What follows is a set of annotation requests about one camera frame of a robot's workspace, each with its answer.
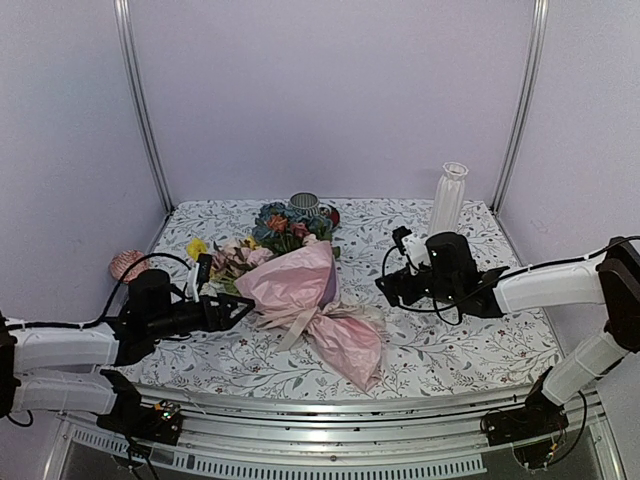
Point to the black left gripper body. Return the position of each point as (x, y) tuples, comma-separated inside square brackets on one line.
[(166, 325)]

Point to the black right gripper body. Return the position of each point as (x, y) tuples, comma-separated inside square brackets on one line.
[(441, 288)]

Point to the pink paper flower bouquet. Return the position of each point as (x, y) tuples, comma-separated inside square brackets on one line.
[(287, 262)]

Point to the cream printed ribbon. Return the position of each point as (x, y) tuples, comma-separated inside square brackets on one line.
[(296, 320)]

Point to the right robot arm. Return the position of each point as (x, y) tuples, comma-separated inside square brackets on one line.
[(592, 299)]

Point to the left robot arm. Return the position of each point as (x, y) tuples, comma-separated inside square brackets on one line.
[(75, 367)]

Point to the white ribbed vase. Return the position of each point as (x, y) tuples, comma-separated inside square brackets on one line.
[(449, 199)]

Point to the pink patterned bowl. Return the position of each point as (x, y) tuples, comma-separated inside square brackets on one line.
[(130, 262)]

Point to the red patterned saucer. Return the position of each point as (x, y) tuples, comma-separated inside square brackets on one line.
[(331, 212)]

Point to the striped ceramic cup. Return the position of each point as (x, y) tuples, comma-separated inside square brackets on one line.
[(305, 203)]

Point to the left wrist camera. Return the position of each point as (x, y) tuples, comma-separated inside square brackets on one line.
[(198, 276)]

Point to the aluminium front rail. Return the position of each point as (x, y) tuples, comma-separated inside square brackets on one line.
[(232, 437)]

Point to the right metal frame post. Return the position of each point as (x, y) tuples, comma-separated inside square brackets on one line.
[(526, 95)]

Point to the metal frame post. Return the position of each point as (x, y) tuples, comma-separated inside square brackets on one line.
[(125, 31), (526, 95)]

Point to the left metal frame post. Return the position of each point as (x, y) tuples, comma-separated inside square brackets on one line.
[(125, 31)]

